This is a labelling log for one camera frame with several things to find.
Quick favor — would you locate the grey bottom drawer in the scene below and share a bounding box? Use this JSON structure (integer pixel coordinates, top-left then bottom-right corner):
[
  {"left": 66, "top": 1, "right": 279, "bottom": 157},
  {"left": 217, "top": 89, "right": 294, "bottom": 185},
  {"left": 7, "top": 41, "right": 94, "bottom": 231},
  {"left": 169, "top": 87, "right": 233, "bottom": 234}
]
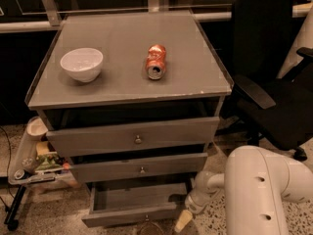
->
[{"left": 82, "top": 182, "right": 187, "bottom": 227}]

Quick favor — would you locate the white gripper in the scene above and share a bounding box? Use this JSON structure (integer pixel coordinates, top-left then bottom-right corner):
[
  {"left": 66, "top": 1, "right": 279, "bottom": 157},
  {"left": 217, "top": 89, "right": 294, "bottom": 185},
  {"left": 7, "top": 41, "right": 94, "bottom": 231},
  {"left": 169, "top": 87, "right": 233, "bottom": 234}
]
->
[{"left": 174, "top": 189, "right": 213, "bottom": 233}]

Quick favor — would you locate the green snack packet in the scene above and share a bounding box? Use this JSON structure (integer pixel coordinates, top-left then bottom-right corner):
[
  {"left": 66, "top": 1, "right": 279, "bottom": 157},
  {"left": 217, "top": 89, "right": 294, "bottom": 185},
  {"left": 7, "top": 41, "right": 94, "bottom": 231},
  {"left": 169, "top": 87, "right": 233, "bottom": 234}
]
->
[{"left": 35, "top": 154, "right": 62, "bottom": 171}]

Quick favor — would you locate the small white cup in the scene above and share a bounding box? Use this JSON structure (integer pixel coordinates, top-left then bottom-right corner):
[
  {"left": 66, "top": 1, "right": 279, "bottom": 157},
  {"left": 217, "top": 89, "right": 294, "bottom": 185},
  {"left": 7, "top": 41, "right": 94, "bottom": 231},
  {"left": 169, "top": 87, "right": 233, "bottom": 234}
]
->
[{"left": 26, "top": 117, "right": 48, "bottom": 140}]

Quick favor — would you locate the black stand leg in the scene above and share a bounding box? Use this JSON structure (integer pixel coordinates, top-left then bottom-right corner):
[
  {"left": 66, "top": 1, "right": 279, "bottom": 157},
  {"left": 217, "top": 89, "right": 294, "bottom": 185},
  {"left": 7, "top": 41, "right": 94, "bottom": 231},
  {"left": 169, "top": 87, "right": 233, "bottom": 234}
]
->
[{"left": 4, "top": 185, "right": 25, "bottom": 231}]

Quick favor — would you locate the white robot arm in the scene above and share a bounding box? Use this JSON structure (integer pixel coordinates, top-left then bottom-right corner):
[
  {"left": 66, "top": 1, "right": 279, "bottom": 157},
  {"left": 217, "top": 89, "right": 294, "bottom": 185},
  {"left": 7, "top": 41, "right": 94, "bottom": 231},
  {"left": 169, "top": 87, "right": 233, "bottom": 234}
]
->
[{"left": 174, "top": 146, "right": 313, "bottom": 235}]

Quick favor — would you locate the white ceramic bowl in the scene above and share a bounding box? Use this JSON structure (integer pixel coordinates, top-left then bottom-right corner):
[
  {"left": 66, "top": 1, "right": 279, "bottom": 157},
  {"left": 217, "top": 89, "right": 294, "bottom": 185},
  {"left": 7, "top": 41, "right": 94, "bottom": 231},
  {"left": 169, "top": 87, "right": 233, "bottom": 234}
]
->
[{"left": 60, "top": 48, "right": 104, "bottom": 82}]

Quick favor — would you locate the grey drawer cabinet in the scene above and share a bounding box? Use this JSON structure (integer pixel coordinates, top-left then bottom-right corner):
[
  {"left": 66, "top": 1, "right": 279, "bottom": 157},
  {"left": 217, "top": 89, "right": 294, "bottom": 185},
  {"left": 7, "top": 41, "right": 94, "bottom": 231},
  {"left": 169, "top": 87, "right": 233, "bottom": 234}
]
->
[{"left": 24, "top": 11, "right": 235, "bottom": 228}]

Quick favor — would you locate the grey top drawer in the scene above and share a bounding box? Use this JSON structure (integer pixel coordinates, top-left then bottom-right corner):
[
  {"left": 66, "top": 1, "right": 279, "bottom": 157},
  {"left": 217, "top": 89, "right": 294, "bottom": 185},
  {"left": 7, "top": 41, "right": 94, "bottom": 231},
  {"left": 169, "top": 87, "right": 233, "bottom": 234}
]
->
[{"left": 47, "top": 117, "right": 219, "bottom": 157}]

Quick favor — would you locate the grey drawer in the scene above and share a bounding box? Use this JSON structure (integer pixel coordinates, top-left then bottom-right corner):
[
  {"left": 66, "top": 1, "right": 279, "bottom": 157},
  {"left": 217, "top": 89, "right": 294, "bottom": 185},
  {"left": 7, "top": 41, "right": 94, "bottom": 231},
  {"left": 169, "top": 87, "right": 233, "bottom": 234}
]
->
[
  {"left": 70, "top": 153, "right": 207, "bottom": 183},
  {"left": 47, "top": 117, "right": 219, "bottom": 157},
  {"left": 82, "top": 182, "right": 187, "bottom": 227}
]

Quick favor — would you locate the metal window rail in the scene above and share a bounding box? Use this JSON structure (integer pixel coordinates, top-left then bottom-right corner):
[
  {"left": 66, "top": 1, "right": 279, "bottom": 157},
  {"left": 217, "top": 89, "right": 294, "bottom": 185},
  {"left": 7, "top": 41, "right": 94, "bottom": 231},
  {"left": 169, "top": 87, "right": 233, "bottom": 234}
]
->
[{"left": 0, "top": 0, "right": 313, "bottom": 34}]

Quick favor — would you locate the black office chair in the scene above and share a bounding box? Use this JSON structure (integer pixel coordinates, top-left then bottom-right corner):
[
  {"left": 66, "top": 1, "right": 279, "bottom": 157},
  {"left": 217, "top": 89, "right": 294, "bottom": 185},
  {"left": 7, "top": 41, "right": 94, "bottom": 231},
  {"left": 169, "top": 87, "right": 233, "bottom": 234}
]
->
[{"left": 221, "top": 0, "right": 313, "bottom": 162}]

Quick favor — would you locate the crushed orange soda can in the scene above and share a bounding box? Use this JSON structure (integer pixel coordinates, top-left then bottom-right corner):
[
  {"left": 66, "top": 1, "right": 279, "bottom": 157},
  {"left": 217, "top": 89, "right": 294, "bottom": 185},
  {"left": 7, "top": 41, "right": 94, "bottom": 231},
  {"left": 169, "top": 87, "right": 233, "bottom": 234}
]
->
[{"left": 145, "top": 44, "right": 166, "bottom": 80}]

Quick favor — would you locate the grey middle drawer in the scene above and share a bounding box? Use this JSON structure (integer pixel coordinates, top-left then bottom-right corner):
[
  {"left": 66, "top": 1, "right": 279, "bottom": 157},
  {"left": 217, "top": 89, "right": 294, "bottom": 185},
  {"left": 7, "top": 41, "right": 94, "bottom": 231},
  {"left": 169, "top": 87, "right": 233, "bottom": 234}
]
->
[{"left": 70, "top": 153, "right": 207, "bottom": 183}]

